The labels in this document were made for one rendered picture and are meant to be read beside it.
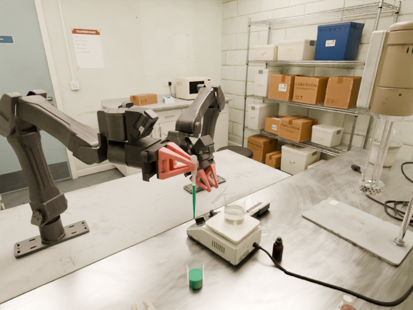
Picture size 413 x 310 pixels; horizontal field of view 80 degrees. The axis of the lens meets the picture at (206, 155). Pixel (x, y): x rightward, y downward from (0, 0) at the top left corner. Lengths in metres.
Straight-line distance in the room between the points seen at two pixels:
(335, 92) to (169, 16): 2.38
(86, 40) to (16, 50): 0.70
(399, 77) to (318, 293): 0.57
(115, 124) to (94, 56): 2.92
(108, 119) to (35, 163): 0.32
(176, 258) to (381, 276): 0.55
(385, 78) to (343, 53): 1.98
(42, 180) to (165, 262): 0.41
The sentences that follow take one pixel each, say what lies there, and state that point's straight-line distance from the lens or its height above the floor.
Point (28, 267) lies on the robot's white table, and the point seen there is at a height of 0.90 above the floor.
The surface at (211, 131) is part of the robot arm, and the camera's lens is 1.04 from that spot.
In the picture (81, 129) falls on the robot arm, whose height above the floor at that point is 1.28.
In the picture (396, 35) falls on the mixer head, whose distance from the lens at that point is 0.82.
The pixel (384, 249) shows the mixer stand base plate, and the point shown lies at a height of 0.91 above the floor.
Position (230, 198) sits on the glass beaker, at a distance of 0.74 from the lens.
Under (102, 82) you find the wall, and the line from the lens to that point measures 3.48.
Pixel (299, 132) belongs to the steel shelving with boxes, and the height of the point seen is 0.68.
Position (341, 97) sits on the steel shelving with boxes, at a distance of 2.76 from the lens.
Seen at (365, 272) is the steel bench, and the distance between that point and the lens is 0.84.
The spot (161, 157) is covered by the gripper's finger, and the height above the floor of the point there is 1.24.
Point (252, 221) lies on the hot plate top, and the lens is 0.76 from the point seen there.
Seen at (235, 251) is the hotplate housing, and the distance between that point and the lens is 0.70.
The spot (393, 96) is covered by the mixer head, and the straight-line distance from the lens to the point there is 0.81.
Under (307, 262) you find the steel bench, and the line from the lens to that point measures 0.80.
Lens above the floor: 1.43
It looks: 21 degrees down
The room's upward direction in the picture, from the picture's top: straight up
